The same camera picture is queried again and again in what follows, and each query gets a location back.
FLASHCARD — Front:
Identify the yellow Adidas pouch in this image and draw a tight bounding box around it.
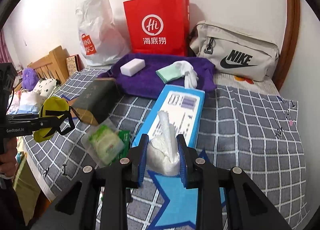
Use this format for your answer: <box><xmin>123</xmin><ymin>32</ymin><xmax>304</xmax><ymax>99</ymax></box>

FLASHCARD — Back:
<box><xmin>33</xmin><ymin>96</ymin><xmax>72</xmax><ymax>143</ymax></box>

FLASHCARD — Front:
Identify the green snack packet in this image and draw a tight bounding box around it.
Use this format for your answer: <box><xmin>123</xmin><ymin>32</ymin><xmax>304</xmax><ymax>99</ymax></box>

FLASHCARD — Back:
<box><xmin>117</xmin><ymin>130</ymin><xmax>130</xmax><ymax>160</ymax></box>

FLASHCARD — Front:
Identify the white glove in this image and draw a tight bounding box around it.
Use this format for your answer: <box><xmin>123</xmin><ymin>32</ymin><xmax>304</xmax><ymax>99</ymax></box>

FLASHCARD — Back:
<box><xmin>146</xmin><ymin>110</ymin><xmax>181</xmax><ymax>176</ymax></box>

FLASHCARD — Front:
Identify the green wet wipes pack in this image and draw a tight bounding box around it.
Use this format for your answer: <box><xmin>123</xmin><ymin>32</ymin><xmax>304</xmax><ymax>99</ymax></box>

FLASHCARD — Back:
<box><xmin>81</xmin><ymin>124</ymin><xmax>125</xmax><ymax>167</ymax></box>

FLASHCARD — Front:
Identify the mint green sock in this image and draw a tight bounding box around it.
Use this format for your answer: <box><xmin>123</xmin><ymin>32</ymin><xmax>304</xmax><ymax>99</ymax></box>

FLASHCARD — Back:
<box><xmin>156</xmin><ymin>61</ymin><xmax>199</xmax><ymax>89</ymax></box>

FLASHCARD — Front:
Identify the person's left hand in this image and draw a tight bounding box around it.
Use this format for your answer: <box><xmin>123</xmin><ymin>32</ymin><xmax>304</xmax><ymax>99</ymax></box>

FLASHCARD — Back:
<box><xmin>0</xmin><ymin>138</ymin><xmax>17</xmax><ymax>177</ymax></box>

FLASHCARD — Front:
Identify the brown star sticker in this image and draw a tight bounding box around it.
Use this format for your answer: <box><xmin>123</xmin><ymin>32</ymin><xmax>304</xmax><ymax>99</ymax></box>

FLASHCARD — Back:
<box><xmin>61</xmin><ymin>95</ymin><xmax>78</xmax><ymax>119</ymax></box>

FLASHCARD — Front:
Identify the dark green gold tin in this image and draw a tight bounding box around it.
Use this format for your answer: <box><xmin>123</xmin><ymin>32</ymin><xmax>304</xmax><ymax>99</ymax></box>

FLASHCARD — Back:
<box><xmin>72</xmin><ymin>78</ymin><xmax>121</xmax><ymax>126</ymax></box>

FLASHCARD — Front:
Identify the white spotted plush toy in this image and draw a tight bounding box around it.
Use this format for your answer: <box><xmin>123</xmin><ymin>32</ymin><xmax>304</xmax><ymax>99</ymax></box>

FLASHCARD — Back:
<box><xmin>33</xmin><ymin>79</ymin><xmax>58</xmax><ymax>98</ymax></box>

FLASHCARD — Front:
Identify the purple plush toy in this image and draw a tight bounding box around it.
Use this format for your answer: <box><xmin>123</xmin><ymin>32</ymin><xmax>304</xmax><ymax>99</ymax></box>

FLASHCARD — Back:
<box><xmin>22</xmin><ymin>68</ymin><xmax>39</xmax><ymax>91</ymax></box>

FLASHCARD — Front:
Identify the blue star sticker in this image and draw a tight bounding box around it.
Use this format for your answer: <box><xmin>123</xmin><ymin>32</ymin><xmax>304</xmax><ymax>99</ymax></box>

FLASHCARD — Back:
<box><xmin>147</xmin><ymin>148</ymin><xmax>227</xmax><ymax>230</ymax></box>

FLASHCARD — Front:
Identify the blue tissue pack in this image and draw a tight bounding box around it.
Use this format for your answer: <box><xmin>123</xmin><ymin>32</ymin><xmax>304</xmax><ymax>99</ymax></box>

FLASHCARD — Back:
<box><xmin>132</xmin><ymin>84</ymin><xmax>205</xmax><ymax>148</ymax></box>

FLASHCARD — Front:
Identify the wooden bed headboard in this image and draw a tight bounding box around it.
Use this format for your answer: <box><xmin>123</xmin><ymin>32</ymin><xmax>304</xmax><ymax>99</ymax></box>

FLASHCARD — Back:
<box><xmin>28</xmin><ymin>46</ymin><xmax>69</xmax><ymax>84</ymax></box>

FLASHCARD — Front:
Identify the grey checked table cloth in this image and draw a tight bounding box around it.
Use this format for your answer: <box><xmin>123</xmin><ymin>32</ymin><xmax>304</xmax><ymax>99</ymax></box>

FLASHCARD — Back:
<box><xmin>23</xmin><ymin>84</ymin><xmax>308</xmax><ymax>229</ymax></box>

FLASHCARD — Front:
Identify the patterned book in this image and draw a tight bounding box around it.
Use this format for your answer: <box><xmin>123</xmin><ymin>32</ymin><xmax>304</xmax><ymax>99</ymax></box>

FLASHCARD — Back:
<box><xmin>66</xmin><ymin>54</ymin><xmax>81</xmax><ymax>76</ymax></box>

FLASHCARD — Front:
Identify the purple cloth tray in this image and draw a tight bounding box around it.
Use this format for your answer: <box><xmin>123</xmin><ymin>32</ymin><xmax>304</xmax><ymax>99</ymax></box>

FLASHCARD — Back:
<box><xmin>98</xmin><ymin>53</ymin><xmax>216</xmax><ymax>99</ymax></box>

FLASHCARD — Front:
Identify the white Miniso plastic bag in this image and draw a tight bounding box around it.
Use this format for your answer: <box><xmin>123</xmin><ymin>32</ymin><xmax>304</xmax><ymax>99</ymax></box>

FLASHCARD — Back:
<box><xmin>75</xmin><ymin>0</ymin><xmax>130</xmax><ymax>67</ymax></box>

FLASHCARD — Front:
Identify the grey Nike waist bag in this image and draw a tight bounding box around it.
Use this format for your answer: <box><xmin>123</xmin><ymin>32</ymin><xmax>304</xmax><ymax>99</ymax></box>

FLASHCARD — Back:
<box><xmin>190</xmin><ymin>21</ymin><xmax>279</xmax><ymax>81</ymax></box>

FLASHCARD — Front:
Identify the red Hi paper bag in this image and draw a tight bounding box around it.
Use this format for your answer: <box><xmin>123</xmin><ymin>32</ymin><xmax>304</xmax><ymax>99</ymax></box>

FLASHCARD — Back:
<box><xmin>123</xmin><ymin>0</ymin><xmax>190</xmax><ymax>57</ymax></box>

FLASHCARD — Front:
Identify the brown wooden door frame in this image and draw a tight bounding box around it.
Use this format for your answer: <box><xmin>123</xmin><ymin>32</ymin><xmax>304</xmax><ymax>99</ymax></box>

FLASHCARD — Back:
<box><xmin>272</xmin><ymin>0</ymin><xmax>300</xmax><ymax>91</ymax></box>

